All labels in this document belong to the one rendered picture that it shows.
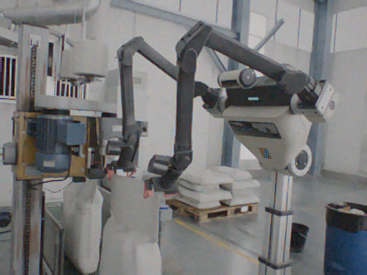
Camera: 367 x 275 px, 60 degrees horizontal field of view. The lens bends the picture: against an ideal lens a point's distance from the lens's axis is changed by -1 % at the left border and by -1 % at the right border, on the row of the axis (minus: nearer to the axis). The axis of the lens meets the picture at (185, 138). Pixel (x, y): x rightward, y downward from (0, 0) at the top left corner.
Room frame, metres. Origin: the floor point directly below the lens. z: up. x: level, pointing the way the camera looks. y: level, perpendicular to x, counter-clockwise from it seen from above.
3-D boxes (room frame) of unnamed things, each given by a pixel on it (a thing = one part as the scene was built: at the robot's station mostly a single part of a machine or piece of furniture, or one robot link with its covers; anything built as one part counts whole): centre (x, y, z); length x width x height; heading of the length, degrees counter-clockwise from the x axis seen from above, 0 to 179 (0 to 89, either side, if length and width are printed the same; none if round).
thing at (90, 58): (1.52, 0.47, 1.61); 0.17 x 0.17 x 0.17
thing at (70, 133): (1.37, 0.49, 1.25); 0.10 x 0.08 x 0.12; 150
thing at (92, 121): (1.74, 0.53, 1.26); 0.22 x 0.05 x 0.16; 35
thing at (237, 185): (4.90, -0.85, 0.44); 0.68 x 0.44 x 0.15; 125
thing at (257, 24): (8.08, -1.62, 2.30); 0.57 x 0.01 x 3.60; 125
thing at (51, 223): (2.08, 0.92, 0.54); 1.05 x 0.02 x 0.41; 35
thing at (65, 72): (1.73, 0.62, 1.61); 0.15 x 0.14 x 0.17; 35
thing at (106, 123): (1.86, 0.44, 1.21); 0.30 x 0.25 x 0.30; 35
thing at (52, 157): (1.42, 0.58, 1.21); 0.15 x 0.15 x 0.25
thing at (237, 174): (5.09, -0.74, 0.56); 0.67 x 0.43 x 0.15; 35
